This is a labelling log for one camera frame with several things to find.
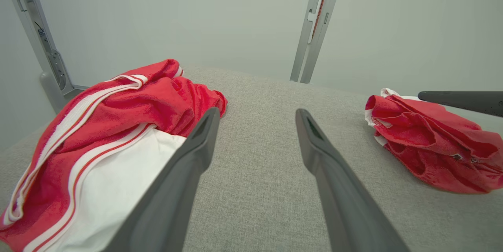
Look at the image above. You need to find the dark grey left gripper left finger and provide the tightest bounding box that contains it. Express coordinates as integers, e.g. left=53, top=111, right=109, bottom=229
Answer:
left=103, top=107, right=220, bottom=252

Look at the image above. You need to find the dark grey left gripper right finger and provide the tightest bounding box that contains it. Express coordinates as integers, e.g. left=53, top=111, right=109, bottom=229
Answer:
left=296, top=109, right=409, bottom=252

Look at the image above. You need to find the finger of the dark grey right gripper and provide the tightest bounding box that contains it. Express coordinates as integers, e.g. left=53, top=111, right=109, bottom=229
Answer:
left=418, top=91, right=503, bottom=118

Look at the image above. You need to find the red shirt with white sleeves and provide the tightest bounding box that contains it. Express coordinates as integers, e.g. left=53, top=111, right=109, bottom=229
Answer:
left=0, top=59, right=228, bottom=252

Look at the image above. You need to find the crumpled red white garment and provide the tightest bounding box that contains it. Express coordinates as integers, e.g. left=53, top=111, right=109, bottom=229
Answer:
left=365, top=88, right=503, bottom=194

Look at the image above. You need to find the grey metal double partition post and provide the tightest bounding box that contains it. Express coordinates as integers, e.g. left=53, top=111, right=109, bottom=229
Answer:
left=290, top=0, right=346, bottom=84

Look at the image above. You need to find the grey metal post with foot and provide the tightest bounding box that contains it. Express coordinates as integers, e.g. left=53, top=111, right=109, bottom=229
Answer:
left=0, top=0, right=91, bottom=113

